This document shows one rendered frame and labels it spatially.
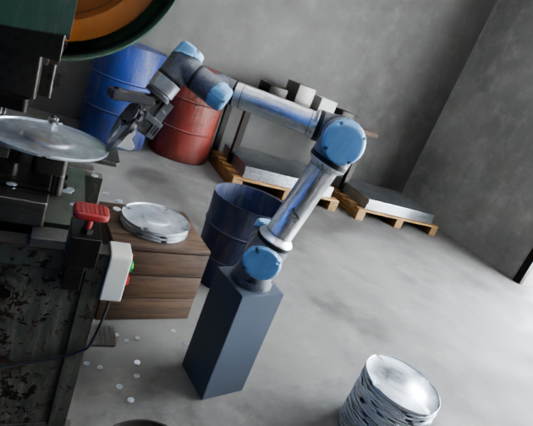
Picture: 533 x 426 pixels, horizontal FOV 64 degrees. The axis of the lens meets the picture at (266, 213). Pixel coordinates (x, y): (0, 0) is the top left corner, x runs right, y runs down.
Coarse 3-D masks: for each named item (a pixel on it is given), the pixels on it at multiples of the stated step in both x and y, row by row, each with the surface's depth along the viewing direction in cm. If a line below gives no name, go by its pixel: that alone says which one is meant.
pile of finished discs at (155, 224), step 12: (132, 204) 187; (144, 204) 192; (156, 204) 195; (120, 216) 177; (132, 216) 176; (144, 216) 179; (156, 216) 183; (168, 216) 189; (180, 216) 193; (132, 228) 170; (144, 228) 172; (156, 228) 174; (168, 228) 178; (180, 228) 182; (156, 240) 171; (168, 240) 173; (180, 240) 179
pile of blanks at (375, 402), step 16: (368, 384) 155; (352, 400) 161; (368, 400) 153; (384, 400) 148; (352, 416) 158; (368, 416) 154; (384, 416) 149; (400, 416) 146; (416, 416) 146; (432, 416) 150
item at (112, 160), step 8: (112, 152) 117; (32, 160) 106; (40, 160) 106; (48, 160) 106; (56, 160) 107; (104, 160) 110; (112, 160) 112; (32, 168) 106; (40, 168) 107; (48, 168) 107; (56, 168) 108; (64, 168) 109; (56, 176) 109; (64, 176) 110; (56, 184) 110; (64, 184) 112; (56, 192) 111
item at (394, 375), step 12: (372, 360) 165; (384, 360) 168; (396, 360) 171; (372, 372) 158; (384, 372) 161; (396, 372) 163; (408, 372) 167; (384, 384) 154; (396, 384) 156; (408, 384) 158; (420, 384) 162; (396, 396) 150; (408, 396) 152; (420, 396) 155; (432, 396) 158; (408, 408) 146; (420, 408) 149; (432, 408) 151
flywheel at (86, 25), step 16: (80, 0) 129; (96, 0) 130; (112, 0) 132; (128, 0) 130; (144, 0) 132; (80, 16) 129; (96, 16) 129; (112, 16) 131; (128, 16) 132; (80, 32) 130; (96, 32) 131; (112, 32) 133
